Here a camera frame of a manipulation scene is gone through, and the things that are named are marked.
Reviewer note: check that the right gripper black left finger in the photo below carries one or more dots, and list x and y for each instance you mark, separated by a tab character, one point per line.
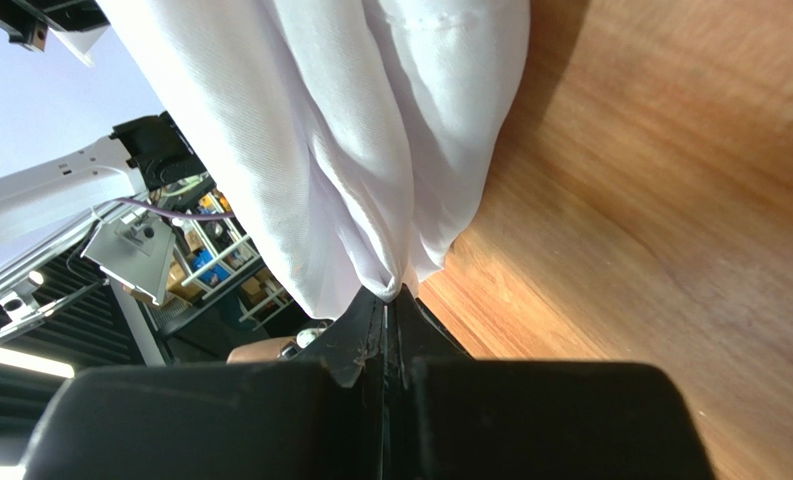
302	418

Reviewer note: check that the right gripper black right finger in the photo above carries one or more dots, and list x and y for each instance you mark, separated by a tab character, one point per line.
457	417

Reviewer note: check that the white long sleeve shirt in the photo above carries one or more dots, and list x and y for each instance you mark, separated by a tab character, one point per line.
352	139

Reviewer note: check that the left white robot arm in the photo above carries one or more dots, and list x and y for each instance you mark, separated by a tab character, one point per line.
139	156

